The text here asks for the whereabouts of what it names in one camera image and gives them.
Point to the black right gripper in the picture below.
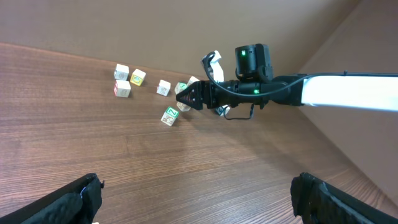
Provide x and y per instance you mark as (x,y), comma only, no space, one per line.
(232,93)

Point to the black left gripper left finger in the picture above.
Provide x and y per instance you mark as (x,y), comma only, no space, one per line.
(76,202)

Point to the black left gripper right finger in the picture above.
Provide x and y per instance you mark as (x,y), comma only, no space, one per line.
(318,202)

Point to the red M wooden block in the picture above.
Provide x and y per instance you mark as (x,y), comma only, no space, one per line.
(183,107)

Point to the green Z wooden block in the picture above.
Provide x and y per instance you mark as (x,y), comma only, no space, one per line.
(169,116)

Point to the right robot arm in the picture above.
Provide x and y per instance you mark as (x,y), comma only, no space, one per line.
(372,91)

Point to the green N wooden block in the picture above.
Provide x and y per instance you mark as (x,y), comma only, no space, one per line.
(180,87)

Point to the plain wooden block top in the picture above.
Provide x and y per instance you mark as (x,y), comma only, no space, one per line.
(192,80)

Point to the plain wooden block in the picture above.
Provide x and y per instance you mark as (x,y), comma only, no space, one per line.
(192,80)
(121,72)

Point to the blue edged wooden block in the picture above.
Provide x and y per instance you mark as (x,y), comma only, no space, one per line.
(163,88)

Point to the blue sided wooden block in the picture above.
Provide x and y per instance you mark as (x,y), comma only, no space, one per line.
(222,110)

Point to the yellow edged wooden block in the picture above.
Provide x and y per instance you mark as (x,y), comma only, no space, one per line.
(137,77)

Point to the wooden block left lower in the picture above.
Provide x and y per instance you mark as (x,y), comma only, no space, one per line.
(122,88)

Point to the plain wooden block far left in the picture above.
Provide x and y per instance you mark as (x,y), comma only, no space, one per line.
(121,72)

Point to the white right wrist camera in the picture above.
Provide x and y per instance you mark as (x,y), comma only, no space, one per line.
(214,67)

